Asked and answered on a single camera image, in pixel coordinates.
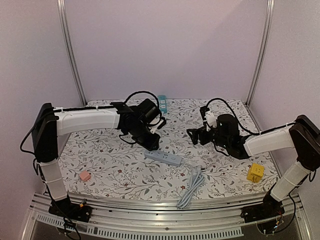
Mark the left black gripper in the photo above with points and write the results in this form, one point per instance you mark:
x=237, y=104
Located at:
x=150, y=146

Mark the right aluminium corner post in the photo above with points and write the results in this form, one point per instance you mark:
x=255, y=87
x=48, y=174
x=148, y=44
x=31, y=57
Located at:
x=270, y=4

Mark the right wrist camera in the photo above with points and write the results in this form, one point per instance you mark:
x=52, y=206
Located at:
x=209, y=118

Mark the aluminium corner post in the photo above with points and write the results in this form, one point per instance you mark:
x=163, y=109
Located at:
x=61, y=6
x=270, y=4

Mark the pink plug adapter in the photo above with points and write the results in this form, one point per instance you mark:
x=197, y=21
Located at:
x=85, y=176

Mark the floral table cloth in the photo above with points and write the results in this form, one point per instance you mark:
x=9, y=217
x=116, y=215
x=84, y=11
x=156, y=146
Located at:
x=120, y=169

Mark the yellow cube socket adapter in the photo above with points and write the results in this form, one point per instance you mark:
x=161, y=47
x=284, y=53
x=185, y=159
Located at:
x=255, y=173

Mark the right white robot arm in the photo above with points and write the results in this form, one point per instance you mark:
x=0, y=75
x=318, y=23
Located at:
x=302, y=135

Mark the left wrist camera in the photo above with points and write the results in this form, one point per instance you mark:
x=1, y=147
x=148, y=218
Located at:
x=157, y=124

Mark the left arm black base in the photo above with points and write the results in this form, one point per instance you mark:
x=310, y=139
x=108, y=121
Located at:
x=73, y=211

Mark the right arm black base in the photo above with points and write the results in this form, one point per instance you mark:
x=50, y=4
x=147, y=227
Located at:
x=269, y=208

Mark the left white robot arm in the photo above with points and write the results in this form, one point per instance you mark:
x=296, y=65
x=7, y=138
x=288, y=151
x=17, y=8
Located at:
x=52, y=123

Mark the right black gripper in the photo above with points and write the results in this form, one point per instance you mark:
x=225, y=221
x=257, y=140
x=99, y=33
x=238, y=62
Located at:
x=203, y=135

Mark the aluminium front rail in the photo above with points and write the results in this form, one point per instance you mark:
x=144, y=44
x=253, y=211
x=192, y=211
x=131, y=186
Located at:
x=206, y=219

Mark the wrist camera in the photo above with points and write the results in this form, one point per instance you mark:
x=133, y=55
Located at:
x=209, y=118
x=157, y=124

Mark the left aluminium corner post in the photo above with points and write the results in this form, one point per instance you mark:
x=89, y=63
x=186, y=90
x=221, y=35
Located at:
x=61, y=6

